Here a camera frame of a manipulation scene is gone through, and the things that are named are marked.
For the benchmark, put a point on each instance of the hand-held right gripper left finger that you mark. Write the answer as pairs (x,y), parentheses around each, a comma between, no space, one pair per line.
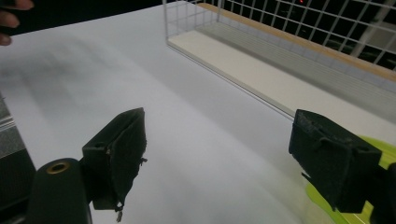
(124,155)

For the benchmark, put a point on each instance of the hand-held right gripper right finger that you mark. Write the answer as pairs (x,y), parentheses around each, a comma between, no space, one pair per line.
(330,155)

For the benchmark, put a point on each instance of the grey striped dark object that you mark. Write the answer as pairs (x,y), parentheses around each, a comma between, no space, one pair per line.
(12,168)

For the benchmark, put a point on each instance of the lime green flat object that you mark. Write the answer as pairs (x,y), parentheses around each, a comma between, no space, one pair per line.
(389,155)

